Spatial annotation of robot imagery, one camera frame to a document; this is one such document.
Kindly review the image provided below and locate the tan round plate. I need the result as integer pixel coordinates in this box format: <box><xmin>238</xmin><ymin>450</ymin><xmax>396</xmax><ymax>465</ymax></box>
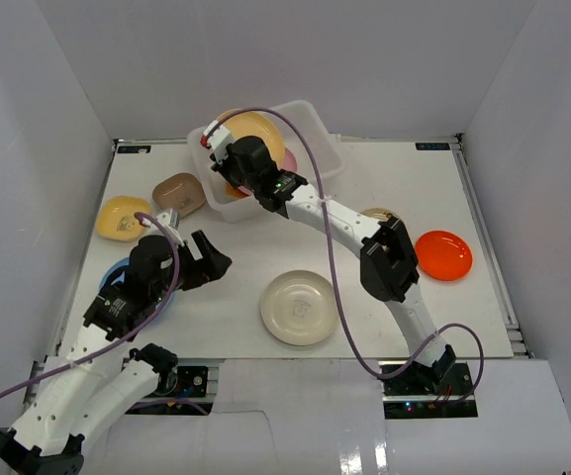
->
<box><xmin>223</xmin><ymin>112</ymin><xmax>286</xmax><ymax>168</ymax></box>

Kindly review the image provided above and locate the pink round plate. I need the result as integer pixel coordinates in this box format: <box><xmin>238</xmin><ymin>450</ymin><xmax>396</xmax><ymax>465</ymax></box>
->
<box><xmin>225</xmin><ymin>148</ymin><xmax>298</xmax><ymax>199</ymax></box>

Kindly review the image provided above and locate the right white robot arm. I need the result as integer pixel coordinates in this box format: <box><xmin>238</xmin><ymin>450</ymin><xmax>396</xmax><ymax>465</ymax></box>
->
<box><xmin>200</xmin><ymin>135</ymin><xmax>455</xmax><ymax>395</ymax></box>

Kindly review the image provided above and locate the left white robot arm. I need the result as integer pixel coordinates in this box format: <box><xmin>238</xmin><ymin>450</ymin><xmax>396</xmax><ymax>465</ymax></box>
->
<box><xmin>0</xmin><ymin>231</ymin><xmax>232</xmax><ymax>474</ymax></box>

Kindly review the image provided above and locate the white plastic bin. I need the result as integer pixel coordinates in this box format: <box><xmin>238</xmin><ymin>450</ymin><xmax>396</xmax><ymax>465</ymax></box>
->
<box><xmin>187</xmin><ymin>100</ymin><xmax>345</xmax><ymax>223</ymax></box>

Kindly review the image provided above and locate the blue round plate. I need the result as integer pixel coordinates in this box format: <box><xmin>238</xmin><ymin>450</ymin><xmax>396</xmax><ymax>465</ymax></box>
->
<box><xmin>99</xmin><ymin>258</ymin><xmax>166</xmax><ymax>326</ymax></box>

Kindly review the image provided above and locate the brown square plate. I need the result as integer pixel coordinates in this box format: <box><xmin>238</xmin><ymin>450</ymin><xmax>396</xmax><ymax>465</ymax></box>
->
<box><xmin>152</xmin><ymin>172</ymin><xmax>206</xmax><ymax>219</ymax></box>

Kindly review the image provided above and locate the yellow square plate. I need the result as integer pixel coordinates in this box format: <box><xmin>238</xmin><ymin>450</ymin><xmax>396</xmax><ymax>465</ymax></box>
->
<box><xmin>95</xmin><ymin>196</ymin><xmax>150</xmax><ymax>242</ymax></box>

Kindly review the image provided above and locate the cream round plate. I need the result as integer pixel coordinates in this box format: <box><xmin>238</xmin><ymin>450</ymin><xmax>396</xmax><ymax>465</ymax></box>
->
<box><xmin>259</xmin><ymin>270</ymin><xmax>339</xmax><ymax>347</ymax></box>

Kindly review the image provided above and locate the small floral cream plate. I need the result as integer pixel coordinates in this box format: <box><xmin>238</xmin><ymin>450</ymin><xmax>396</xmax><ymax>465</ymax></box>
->
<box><xmin>361</xmin><ymin>208</ymin><xmax>395</xmax><ymax>222</ymax></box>

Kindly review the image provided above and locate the orange round plate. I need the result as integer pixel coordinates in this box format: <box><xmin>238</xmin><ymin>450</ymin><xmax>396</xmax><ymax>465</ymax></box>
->
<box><xmin>415</xmin><ymin>230</ymin><xmax>474</xmax><ymax>282</ymax></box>

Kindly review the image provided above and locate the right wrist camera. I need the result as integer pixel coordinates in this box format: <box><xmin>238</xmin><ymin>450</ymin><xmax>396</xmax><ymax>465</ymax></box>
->
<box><xmin>200</xmin><ymin>121</ymin><xmax>236</xmax><ymax>164</ymax></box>

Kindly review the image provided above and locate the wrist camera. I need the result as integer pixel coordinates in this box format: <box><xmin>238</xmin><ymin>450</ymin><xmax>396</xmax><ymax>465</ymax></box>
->
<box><xmin>155</xmin><ymin>208</ymin><xmax>180</xmax><ymax>232</ymax></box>
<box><xmin>200</xmin><ymin>121</ymin><xmax>236</xmax><ymax>164</ymax></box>

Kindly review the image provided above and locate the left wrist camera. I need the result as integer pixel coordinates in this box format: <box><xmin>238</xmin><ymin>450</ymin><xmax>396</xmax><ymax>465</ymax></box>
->
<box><xmin>155</xmin><ymin>208</ymin><xmax>180</xmax><ymax>232</ymax></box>

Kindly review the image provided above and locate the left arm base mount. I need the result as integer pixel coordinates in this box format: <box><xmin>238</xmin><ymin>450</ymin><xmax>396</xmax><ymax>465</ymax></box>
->
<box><xmin>127</xmin><ymin>365</ymin><xmax>213</xmax><ymax>416</ymax></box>

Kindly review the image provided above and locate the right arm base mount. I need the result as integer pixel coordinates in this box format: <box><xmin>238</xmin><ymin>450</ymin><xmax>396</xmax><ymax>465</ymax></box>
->
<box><xmin>381</xmin><ymin>363</ymin><xmax>478</xmax><ymax>421</ymax></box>

